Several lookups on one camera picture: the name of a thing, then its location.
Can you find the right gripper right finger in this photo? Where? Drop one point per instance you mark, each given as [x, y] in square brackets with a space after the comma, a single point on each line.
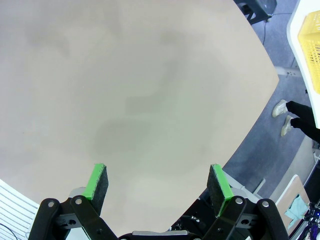
[232, 215]

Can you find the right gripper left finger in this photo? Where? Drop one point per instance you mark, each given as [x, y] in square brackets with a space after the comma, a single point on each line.
[83, 213]

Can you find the yellow plastic basket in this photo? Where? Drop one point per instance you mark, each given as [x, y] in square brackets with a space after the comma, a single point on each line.
[311, 45]

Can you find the tan wooden board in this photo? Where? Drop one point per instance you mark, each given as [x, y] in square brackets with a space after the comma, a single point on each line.
[282, 200]

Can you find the teal cloth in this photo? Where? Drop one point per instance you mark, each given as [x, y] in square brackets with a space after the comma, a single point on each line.
[297, 211]

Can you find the white slatted panel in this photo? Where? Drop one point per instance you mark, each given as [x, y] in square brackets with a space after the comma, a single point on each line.
[15, 207]

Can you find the beige sneaker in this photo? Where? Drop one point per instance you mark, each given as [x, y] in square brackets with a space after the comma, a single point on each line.
[279, 108]
[286, 126]

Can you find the person in black trousers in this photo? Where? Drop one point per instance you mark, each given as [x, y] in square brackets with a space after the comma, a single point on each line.
[303, 120]

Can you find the white side table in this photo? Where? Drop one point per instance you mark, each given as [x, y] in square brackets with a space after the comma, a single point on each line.
[295, 37]

